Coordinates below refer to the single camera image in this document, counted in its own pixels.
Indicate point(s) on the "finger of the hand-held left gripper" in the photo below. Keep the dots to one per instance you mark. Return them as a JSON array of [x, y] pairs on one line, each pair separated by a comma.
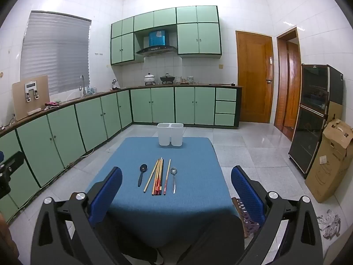
[[12, 162]]

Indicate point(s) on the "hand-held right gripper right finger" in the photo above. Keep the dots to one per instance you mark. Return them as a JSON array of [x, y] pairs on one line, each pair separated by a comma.
[[246, 198]]

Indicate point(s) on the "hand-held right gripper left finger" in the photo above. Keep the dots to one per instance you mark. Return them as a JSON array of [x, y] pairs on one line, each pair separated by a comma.
[[106, 196]]

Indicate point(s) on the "plain bamboo chopstick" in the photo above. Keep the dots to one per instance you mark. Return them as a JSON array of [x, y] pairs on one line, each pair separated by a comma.
[[148, 180], [154, 171]]

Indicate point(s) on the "black plastic spoon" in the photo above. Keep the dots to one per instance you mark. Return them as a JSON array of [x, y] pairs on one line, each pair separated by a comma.
[[143, 167]]

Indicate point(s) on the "red patterned bamboo chopstick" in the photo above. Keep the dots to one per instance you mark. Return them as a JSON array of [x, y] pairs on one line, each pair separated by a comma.
[[167, 176], [156, 176]]

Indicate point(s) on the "metal spoon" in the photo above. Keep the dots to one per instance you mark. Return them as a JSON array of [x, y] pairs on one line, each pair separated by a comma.
[[173, 170]]

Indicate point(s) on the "white double utensil holder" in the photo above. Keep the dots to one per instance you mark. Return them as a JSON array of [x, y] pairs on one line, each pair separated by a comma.
[[171, 136]]

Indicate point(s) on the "person's left forearm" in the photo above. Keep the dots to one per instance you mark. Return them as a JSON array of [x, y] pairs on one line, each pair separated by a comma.
[[5, 243]]

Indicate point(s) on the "blue tablecloth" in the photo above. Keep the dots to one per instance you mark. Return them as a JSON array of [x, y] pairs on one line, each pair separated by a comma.
[[187, 198]]

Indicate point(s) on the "red cloth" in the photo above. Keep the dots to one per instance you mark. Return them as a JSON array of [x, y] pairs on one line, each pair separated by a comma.
[[52, 105]]

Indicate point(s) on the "wooden board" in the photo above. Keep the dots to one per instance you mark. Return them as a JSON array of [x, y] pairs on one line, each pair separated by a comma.
[[41, 93]]

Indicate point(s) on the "white clamp device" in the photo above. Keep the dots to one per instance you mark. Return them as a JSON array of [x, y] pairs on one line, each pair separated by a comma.
[[30, 86]]

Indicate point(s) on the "patterned rag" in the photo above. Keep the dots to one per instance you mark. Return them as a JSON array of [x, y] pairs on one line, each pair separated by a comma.
[[329, 223]]

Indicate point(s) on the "cardboard box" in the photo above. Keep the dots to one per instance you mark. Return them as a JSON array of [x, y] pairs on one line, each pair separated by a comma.
[[328, 165]]

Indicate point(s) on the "black glass cabinet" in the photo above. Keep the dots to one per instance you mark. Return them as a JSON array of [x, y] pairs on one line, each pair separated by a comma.
[[311, 121]]

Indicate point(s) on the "metal faucet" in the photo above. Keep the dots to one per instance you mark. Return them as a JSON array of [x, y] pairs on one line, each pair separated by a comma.
[[82, 81]]

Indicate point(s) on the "sink side bottles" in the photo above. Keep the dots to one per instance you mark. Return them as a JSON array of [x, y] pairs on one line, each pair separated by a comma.
[[91, 90]]

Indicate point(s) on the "green lower kitchen cabinets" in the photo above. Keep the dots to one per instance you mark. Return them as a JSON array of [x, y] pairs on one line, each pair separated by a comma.
[[162, 105]]

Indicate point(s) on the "green kitchen cabinets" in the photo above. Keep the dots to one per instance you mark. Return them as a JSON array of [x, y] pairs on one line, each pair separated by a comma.
[[198, 38], [162, 105]]

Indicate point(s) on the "small white kettle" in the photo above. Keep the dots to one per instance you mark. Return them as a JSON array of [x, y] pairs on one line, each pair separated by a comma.
[[115, 84]]

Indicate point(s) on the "grey window blind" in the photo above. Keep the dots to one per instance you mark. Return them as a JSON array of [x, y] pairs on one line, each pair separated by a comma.
[[55, 52]]

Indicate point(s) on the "open wooden door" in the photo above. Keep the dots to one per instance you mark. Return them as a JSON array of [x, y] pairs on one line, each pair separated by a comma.
[[292, 88]]

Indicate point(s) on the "closed wooden door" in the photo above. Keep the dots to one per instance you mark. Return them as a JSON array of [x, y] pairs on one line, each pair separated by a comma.
[[253, 74]]

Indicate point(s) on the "white cooking pot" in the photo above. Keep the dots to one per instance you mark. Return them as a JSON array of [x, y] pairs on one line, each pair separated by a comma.
[[149, 78]]

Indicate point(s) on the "black wok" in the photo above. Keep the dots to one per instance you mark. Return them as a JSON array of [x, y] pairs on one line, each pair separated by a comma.
[[166, 78]]

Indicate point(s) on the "range hood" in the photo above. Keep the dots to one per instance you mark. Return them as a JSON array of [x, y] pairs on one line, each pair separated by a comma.
[[158, 38]]

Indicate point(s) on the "green upper kitchen cabinets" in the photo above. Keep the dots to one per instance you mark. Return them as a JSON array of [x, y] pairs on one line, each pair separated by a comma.
[[198, 38]]

